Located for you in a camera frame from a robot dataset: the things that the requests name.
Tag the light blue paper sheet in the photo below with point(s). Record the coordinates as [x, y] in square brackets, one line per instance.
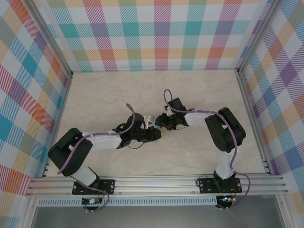
[157, 127]

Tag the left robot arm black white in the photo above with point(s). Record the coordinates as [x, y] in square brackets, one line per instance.
[69, 154]

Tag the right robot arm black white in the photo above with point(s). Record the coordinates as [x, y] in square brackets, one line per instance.
[225, 133]

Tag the small left circuit board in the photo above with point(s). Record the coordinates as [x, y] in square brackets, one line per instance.
[91, 201]

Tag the small circuit board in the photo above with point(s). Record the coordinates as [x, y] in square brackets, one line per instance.
[91, 201]
[226, 199]

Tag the small right circuit board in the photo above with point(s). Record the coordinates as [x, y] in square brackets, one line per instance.
[226, 199]

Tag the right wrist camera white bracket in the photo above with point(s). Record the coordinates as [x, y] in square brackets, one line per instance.
[168, 111]

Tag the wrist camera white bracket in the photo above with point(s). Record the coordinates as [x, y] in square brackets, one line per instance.
[148, 120]
[168, 111]

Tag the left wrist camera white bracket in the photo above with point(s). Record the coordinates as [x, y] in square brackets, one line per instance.
[148, 120]

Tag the aluminium mounting rail beam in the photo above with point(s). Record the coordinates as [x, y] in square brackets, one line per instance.
[154, 185]

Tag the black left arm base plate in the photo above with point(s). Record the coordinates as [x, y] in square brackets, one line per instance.
[107, 186]

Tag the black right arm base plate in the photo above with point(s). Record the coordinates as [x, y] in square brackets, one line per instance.
[206, 186]

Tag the aluminium table edge rail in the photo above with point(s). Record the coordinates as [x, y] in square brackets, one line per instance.
[246, 95]
[57, 126]

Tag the aluminium frame post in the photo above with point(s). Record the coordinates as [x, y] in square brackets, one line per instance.
[51, 38]
[257, 35]

